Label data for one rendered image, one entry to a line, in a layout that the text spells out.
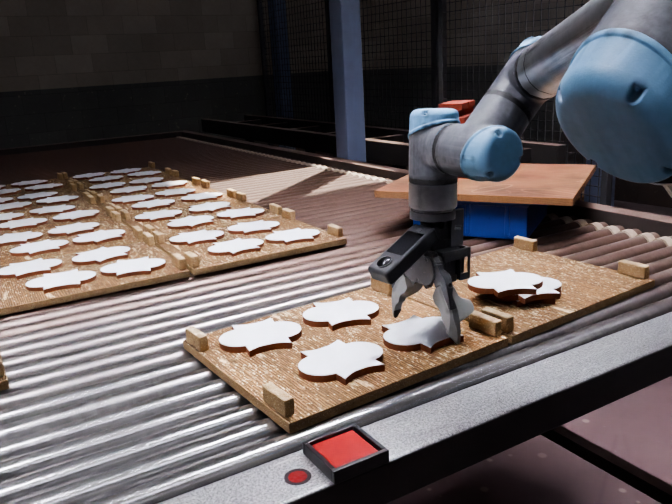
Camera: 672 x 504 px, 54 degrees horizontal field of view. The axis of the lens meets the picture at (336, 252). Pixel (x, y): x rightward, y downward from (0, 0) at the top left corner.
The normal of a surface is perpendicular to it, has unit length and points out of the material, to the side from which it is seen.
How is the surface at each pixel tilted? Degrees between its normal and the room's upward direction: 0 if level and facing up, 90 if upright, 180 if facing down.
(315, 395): 0
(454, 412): 0
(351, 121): 90
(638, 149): 128
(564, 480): 0
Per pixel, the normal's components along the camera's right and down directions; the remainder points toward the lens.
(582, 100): -0.65, 0.74
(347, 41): 0.51, 0.21
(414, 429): -0.05, -0.96
